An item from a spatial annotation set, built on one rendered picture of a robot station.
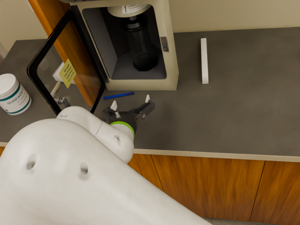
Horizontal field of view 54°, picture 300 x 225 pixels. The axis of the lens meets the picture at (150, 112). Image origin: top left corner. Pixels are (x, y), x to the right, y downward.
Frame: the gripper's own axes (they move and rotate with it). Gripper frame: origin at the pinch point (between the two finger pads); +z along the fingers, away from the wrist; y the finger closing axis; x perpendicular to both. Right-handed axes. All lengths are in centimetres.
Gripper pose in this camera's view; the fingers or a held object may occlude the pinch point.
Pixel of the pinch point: (131, 102)
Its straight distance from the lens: 115.9
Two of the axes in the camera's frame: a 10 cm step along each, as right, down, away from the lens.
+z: 0.8, -4.2, 9.0
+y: -9.7, 1.6, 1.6
